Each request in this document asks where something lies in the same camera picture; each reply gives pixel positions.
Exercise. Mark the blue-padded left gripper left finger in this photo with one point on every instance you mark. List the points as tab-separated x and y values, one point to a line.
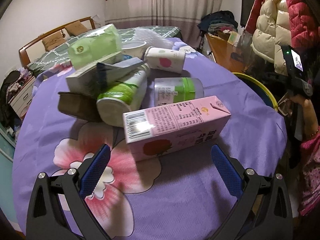
46	218

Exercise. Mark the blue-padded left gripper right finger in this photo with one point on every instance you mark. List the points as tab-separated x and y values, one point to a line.
262	209

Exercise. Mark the white cup pink dot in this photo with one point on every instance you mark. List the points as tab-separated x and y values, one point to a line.
165	59

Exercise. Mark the pink milk carton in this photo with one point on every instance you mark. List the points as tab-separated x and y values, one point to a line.
157	131

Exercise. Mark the clear jar green label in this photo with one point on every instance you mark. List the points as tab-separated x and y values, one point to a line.
176	89

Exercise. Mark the green tea carton box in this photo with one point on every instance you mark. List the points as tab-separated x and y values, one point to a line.
97	75

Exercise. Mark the green white paper cup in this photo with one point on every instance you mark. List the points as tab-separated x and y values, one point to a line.
124	95

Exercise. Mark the white paper bowl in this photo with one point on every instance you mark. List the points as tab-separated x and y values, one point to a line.
134	48

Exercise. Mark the green plastic tissue pack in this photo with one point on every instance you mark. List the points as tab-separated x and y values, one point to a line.
94	45

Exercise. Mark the person's right hand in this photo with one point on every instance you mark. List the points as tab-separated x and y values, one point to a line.
311	126

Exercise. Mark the red quilted jacket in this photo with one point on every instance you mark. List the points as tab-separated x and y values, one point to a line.
304	25

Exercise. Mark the cream puffer jacket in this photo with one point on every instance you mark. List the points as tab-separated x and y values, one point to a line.
272	32

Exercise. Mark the wooden desk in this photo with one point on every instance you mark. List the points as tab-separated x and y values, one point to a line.
221	51

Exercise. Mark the purple floral table cloth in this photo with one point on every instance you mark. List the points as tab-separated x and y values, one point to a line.
176	196

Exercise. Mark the black television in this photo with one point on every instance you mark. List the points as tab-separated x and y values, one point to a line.
246	6

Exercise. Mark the pile of dark clothes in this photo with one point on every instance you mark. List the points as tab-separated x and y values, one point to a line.
219	17

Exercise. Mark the white bedside cabinet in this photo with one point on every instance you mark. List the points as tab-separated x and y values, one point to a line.
22	100

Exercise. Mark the black clothes on cabinet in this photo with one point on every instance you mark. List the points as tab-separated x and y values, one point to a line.
8	115

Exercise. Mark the pink striped curtain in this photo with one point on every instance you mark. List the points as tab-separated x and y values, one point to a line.
184	14

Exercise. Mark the left brown pillow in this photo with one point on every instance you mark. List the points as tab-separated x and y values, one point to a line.
52	41

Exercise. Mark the brown pillow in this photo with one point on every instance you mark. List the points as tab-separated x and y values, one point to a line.
52	41
76	28

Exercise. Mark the wooden bed green quilt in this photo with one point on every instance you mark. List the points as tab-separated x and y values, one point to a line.
36	59

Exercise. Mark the right brown pillow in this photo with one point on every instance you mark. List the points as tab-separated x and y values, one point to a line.
76	28

